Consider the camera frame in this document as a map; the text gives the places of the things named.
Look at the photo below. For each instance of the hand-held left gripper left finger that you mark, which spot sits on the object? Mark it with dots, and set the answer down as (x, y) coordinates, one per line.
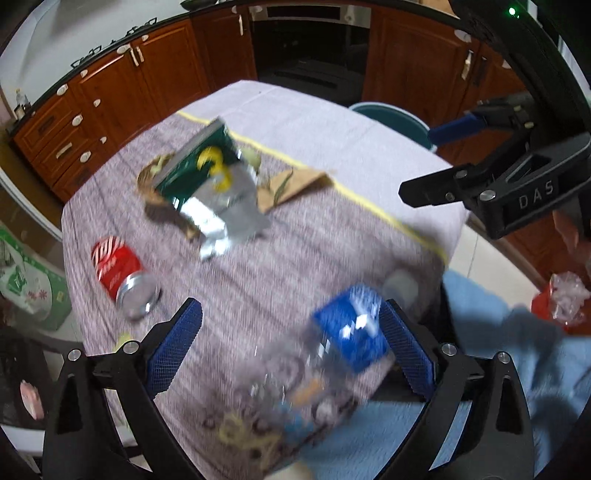
(175, 341)

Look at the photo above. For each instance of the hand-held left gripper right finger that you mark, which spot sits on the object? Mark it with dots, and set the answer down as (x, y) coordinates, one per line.
(408, 350)

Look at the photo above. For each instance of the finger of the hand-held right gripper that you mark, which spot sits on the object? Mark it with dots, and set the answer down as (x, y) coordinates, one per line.
(434, 189)
(452, 131)

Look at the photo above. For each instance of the small melon rind piece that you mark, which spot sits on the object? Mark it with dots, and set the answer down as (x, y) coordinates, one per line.
(123, 340)

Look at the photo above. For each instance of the teal plastic trash bin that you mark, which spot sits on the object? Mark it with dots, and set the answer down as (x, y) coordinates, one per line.
(392, 117)

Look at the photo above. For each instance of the clear plastic bottle blue label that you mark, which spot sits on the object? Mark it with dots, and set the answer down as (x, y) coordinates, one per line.
(351, 323)

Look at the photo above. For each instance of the red soda can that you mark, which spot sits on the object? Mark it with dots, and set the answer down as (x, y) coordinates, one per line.
(115, 267)

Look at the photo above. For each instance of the brown paper scrap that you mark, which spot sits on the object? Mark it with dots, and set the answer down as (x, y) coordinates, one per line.
(291, 187)

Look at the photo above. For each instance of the green foil snack bag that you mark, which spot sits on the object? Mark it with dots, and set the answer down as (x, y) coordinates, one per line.
(194, 170)

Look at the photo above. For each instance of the pale melon rind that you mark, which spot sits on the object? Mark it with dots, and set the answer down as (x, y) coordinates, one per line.
(249, 156)

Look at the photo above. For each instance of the person's right hand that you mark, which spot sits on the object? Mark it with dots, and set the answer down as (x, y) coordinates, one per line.
(568, 233)

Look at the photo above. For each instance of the person's leg in blue trousers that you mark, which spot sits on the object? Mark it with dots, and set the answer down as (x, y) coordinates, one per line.
(508, 369)

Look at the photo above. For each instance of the red container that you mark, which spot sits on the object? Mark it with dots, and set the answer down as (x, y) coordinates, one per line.
(541, 302)

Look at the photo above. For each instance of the grey striped tablecloth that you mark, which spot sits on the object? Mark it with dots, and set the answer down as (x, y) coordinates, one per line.
(277, 258)

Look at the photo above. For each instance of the pink object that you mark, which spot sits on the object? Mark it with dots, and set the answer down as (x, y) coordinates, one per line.
(31, 399)

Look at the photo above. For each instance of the green and white bag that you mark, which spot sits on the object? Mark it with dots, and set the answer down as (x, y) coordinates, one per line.
(27, 286)

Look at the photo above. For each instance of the black mesh basket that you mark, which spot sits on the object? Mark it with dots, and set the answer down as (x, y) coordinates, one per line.
(14, 360)

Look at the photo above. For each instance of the built-in black oven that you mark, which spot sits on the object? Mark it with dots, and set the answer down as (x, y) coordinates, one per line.
(309, 50)

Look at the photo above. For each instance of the wooden kitchen cabinet with drawers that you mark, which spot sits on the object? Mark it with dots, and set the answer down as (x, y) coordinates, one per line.
(138, 83)

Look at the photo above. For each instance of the black kitchen countertop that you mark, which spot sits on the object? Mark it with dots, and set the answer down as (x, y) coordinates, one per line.
(207, 9)

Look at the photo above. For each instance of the small bottle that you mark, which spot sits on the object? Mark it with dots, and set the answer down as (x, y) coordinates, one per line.
(19, 104)

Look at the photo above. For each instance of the dark frying pan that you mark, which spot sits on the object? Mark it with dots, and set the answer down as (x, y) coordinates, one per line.
(196, 3)

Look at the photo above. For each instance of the black stove grate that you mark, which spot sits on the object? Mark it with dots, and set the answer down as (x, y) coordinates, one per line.
(138, 31)

